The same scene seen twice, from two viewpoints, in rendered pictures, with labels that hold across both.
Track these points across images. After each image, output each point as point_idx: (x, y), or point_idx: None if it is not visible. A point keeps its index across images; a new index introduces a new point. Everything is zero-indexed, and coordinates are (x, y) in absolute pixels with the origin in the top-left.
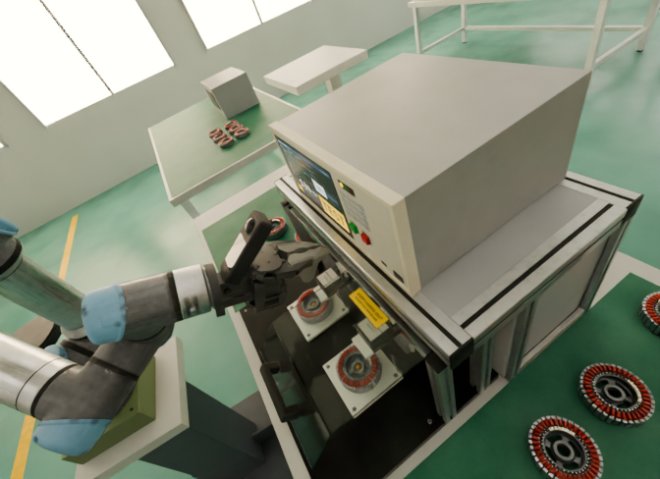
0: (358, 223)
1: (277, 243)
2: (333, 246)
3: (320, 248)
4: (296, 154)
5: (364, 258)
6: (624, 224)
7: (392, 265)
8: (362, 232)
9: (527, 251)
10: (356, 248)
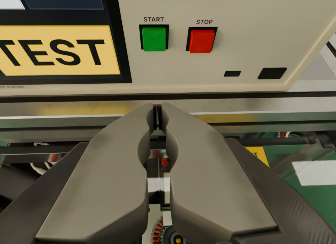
0: (192, 1)
1: (25, 227)
2: (76, 133)
3: (174, 106)
4: None
5: (174, 99)
6: None
7: (269, 57)
8: (193, 28)
9: None
10: (141, 98)
